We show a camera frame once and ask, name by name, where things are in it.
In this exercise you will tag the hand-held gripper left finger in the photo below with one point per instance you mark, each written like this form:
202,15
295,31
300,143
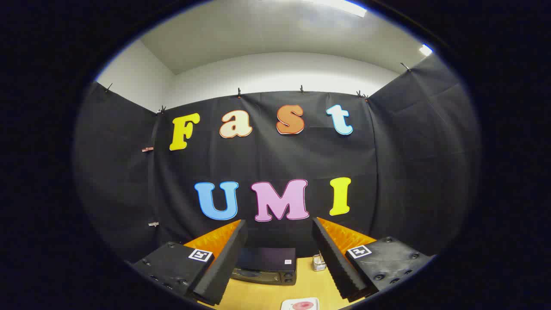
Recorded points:
224,262

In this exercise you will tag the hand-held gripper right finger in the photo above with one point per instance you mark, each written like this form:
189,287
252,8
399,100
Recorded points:
335,262

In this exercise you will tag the black toaster oven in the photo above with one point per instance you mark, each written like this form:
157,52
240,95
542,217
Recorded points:
267,260

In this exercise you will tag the pink meat slice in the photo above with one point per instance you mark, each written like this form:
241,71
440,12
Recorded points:
302,306

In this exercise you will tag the white square plate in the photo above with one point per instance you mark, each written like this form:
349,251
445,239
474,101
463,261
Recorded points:
287,305

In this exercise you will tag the small ceiling light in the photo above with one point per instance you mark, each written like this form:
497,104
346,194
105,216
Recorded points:
425,50

